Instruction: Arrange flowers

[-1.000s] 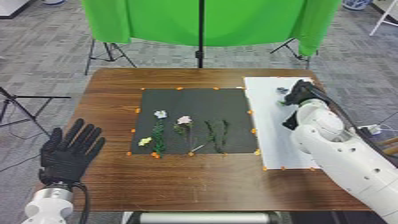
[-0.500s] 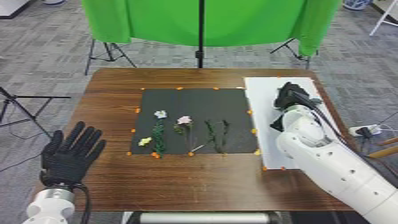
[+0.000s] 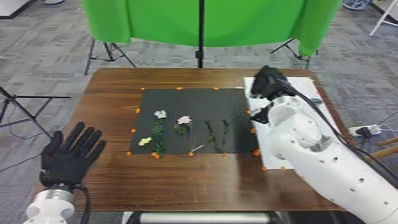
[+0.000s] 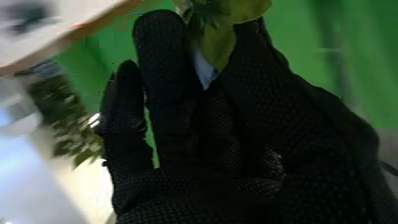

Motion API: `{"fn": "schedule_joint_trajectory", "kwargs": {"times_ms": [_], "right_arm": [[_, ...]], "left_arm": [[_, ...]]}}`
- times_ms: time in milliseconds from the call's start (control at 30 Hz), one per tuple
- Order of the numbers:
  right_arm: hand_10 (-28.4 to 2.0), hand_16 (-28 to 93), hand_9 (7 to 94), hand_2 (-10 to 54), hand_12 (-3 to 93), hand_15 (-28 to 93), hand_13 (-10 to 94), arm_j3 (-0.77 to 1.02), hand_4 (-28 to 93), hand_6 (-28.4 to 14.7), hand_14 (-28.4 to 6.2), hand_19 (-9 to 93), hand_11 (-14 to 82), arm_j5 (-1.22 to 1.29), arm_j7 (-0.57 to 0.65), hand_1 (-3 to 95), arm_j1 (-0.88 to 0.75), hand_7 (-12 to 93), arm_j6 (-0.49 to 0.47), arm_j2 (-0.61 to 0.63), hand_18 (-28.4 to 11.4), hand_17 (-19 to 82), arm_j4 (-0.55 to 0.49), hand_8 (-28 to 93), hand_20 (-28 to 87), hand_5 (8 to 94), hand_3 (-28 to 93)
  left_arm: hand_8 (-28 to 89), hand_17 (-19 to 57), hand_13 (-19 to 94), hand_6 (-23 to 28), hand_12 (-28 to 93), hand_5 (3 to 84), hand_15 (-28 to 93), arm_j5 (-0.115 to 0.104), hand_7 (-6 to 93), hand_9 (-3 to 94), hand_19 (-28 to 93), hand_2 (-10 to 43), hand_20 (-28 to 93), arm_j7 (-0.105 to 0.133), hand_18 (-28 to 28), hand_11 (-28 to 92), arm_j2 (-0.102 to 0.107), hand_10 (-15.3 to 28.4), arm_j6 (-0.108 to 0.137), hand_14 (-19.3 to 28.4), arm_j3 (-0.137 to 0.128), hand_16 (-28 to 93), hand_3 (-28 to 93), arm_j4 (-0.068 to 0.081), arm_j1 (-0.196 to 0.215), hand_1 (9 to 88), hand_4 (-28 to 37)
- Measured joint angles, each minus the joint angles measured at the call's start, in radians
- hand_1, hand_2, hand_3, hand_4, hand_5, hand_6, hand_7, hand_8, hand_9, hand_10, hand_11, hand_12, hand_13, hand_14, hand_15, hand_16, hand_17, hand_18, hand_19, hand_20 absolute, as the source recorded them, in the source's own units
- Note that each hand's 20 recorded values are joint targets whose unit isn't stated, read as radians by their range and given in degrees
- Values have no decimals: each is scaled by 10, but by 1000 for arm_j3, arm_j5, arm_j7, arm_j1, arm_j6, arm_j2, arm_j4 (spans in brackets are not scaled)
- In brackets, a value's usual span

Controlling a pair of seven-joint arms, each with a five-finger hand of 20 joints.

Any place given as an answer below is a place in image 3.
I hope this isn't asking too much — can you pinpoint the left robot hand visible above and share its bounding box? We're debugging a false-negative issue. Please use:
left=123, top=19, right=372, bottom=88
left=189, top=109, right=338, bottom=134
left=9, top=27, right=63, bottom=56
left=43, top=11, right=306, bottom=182
left=38, top=121, right=109, bottom=192

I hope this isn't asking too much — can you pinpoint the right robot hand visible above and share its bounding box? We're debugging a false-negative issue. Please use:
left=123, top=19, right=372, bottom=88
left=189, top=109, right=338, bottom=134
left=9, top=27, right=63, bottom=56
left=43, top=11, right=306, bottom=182
left=249, top=65, right=297, bottom=100

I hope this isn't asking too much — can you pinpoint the white sheet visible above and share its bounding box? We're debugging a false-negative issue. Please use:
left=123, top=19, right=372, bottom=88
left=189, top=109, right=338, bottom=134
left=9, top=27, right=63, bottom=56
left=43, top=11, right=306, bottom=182
left=244, top=76, right=347, bottom=170

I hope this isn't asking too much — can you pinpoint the yellow flower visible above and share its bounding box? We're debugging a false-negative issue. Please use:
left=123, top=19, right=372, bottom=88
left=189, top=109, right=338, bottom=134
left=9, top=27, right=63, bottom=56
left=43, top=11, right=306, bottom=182
left=137, top=136, right=155, bottom=148

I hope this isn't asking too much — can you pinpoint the dark mat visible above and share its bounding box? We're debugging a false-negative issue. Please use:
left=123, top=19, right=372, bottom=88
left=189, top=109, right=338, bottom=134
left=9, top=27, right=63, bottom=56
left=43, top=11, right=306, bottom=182
left=129, top=87, right=264, bottom=157

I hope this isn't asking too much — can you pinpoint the green sprig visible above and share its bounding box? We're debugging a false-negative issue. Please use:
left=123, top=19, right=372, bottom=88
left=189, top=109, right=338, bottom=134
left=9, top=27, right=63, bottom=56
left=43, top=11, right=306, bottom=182
left=219, top=118, right=233, bottom=153
left=203, top=119, right=226, bottom=155

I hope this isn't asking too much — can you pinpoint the pink flower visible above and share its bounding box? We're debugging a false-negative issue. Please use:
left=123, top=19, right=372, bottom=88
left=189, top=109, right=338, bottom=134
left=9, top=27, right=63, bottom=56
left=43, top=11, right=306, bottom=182
left=173, top=115, right=198, bottom=156

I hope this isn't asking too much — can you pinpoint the black backdrop stand pole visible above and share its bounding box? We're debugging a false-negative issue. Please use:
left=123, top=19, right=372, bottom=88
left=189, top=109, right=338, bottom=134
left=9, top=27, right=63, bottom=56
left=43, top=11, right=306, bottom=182
left=194, top=0, right=208, bottom=70

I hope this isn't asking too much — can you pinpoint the black tripod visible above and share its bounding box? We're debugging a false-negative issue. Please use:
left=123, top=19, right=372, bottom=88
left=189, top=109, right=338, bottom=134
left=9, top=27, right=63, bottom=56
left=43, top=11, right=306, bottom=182
left=0, top=85, right=73, bottom=138

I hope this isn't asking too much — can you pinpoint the white flower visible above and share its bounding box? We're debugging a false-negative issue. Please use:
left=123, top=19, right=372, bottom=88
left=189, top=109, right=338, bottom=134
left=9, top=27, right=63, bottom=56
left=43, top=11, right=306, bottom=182
left=152, top=109, right=171, bottom=158

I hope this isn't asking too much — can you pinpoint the white power strip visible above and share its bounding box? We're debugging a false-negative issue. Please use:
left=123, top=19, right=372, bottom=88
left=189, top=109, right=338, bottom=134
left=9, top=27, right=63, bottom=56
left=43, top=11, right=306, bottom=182
left=347, top=123, right=384, bottom=138

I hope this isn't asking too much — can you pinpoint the white stand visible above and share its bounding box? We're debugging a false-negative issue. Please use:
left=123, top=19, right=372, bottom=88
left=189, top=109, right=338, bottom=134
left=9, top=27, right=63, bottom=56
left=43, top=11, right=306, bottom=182
left=368, top=0, right=398, bottom=37

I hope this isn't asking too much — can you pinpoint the blue and white vase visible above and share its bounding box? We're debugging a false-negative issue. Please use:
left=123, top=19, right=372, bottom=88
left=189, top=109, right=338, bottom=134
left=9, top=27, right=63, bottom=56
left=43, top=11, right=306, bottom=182
left=342, top=0, right=377, bottom=12

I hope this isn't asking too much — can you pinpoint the pale grey bar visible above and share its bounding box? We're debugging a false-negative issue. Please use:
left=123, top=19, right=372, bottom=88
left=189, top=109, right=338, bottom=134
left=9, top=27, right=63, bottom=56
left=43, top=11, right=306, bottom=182
left=137, top=212, right=274, bottom=224

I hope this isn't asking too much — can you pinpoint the black cable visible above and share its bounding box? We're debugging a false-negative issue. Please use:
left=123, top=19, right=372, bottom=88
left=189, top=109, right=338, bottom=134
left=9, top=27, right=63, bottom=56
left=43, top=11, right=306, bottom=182
left=290, top=87, right=398, bottom=183

